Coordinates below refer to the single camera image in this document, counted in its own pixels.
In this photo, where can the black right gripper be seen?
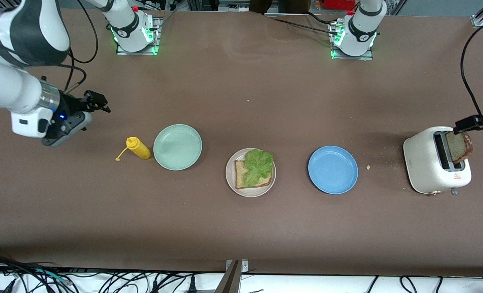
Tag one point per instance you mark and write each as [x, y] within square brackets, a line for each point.
[70, 105]

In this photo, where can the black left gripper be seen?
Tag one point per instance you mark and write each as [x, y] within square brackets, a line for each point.
[470, 122]

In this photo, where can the dark crust bread slice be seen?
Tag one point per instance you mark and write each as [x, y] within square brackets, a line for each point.
[457, 148]

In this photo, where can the yellow squeeze bottle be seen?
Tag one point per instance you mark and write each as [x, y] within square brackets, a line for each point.
[140, 149]

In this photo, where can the light brown bread slice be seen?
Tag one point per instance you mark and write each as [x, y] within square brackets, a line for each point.
[240, 175]

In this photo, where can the green lettuce leaf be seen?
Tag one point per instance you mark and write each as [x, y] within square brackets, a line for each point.
[259, 167]

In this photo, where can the beige plate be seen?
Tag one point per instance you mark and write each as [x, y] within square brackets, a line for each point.
[250, 193]

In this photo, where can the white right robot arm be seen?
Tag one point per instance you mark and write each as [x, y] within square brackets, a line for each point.
[5, 85]

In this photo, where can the mint green plate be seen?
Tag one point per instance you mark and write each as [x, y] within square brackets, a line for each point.
[177, 147]

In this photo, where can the blue plate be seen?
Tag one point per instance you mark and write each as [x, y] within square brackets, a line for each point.
[333, 170]

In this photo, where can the white toaster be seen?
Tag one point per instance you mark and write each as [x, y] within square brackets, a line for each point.
[422, 162]

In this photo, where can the red box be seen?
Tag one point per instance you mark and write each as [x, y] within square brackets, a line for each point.
[339, 4]

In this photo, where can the black power plug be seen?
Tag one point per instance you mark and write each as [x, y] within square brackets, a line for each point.
[192, 285]

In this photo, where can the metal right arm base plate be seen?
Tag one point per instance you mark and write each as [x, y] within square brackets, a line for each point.
[157, 28]

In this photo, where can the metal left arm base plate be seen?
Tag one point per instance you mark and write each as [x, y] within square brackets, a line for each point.
[363, 57]

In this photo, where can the grey metal table bracket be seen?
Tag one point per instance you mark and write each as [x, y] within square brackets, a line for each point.
[233, 280]

